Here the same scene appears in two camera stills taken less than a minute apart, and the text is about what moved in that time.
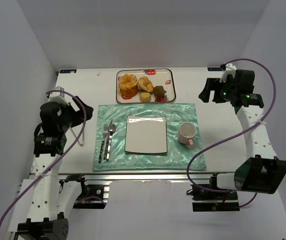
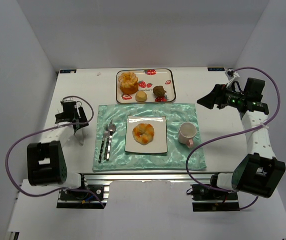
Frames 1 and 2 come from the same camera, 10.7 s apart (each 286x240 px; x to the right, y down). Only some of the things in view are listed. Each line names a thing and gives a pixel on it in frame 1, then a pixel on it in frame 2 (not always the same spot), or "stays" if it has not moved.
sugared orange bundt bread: [128, 85] stays
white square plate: [146, 134] stays
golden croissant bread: [144, 83] → [143, 133]
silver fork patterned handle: [105, 128] stays
